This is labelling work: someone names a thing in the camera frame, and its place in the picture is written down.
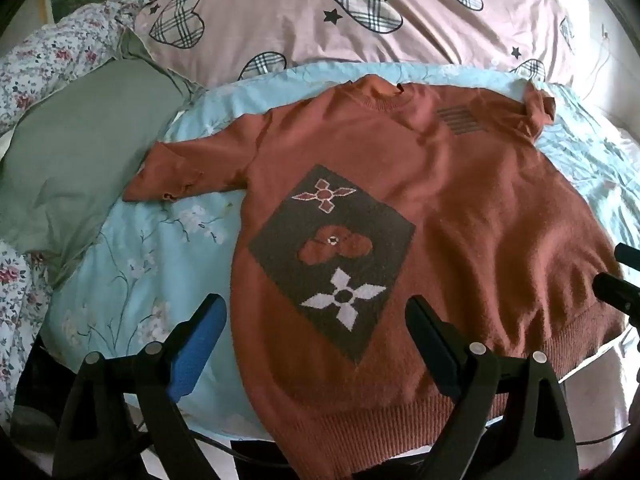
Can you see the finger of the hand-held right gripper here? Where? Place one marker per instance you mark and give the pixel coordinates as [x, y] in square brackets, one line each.
[617, 292]
[629, 255]

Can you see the white red floral quilt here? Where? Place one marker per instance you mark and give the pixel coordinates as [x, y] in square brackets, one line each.
[50, 50]

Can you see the rust orange knit sweater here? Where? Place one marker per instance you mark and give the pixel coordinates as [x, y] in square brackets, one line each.
[450, 185]

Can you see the light blue floral bed sheet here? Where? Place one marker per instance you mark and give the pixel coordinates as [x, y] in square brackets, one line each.
[150, 240]

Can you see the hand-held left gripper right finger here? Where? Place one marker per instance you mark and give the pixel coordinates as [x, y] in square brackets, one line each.
[436, 347]

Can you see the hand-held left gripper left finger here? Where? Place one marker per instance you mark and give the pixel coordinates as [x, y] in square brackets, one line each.
[197, 345]

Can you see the green pillow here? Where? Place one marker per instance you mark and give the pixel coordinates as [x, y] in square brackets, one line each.
[75, 150]

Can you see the pink pillow with plaid hearts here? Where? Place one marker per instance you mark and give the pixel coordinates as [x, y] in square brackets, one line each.
[300, 20]

